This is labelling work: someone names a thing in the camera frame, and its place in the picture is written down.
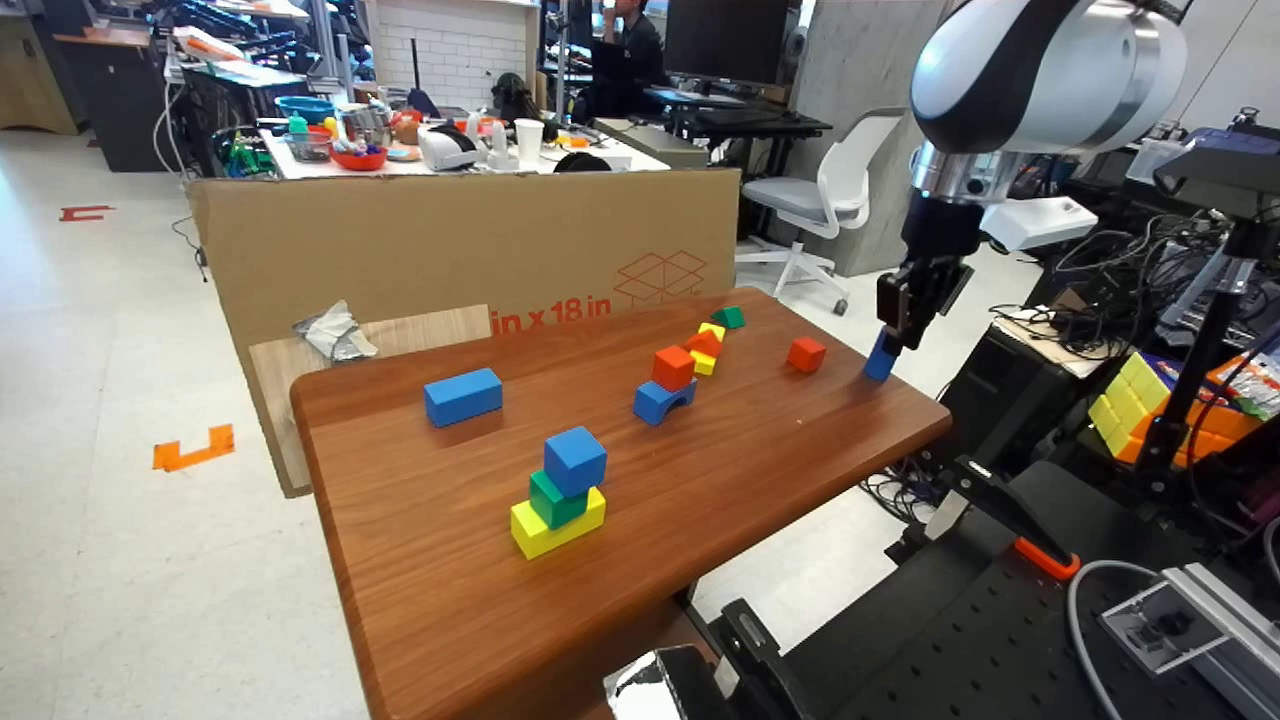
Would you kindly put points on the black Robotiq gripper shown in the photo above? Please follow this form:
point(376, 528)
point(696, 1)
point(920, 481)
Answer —
point(943, 242)

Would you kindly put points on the green block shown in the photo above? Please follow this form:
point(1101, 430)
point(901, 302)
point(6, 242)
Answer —
point(729, 316)
point(550, 501)

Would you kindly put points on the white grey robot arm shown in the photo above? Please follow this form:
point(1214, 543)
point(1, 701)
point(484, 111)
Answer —
point(1042, 66)

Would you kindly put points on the small orange cube block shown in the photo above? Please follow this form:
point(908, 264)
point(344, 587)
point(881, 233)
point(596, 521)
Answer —
point(706, 345)

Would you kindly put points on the long yellow block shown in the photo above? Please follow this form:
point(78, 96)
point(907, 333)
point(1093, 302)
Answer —
point(701, 361)

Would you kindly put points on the blue arch block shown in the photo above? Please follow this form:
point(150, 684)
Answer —
point(650, 403)

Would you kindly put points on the blue cube block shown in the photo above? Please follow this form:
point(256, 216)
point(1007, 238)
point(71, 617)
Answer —
point(572, 462)

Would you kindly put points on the yellow rectangular block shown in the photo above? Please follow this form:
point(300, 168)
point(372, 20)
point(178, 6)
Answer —
point(543, 535)

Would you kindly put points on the blue rectangular block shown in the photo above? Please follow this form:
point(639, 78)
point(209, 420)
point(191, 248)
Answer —
point(467, 396)

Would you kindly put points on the yellow paper pad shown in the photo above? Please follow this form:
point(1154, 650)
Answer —
point(1128, 403)

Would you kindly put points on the black stand pole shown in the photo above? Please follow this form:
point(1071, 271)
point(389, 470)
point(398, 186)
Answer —
point(1205, 345)

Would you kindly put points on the black perforated breadboard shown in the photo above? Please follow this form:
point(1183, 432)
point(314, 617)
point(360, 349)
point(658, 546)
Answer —
point(960, 640)

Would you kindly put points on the black monitor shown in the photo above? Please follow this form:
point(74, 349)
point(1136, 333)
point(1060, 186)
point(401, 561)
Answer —
point(724, 32)

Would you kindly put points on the seated person dark clothes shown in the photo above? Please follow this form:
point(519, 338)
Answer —
point(641, 52)

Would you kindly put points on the white cup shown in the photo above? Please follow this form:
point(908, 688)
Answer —
point(530, 143)

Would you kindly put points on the large printed cardboard box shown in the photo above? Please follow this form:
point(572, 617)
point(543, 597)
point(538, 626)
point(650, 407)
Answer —
point(467, 242)

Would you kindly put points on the white cluttered table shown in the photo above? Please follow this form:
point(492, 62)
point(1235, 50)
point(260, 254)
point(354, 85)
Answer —
point(467, 163)

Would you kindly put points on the red bowl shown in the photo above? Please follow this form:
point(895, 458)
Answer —
point(356, 163)

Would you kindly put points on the crumpled grey cloth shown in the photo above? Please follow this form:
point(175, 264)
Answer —
point(333, 333)

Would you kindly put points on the black desk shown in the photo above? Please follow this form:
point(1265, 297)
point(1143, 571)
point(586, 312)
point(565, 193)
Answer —
point(114, 92)

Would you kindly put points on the wooden cabinet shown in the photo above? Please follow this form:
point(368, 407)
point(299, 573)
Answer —
point(24, 82)

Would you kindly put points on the grey camera on stand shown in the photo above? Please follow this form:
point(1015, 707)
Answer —
point(1225, 164)

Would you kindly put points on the aluminium extrusion bracket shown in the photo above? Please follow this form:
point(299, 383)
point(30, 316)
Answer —
point(1173, 626)

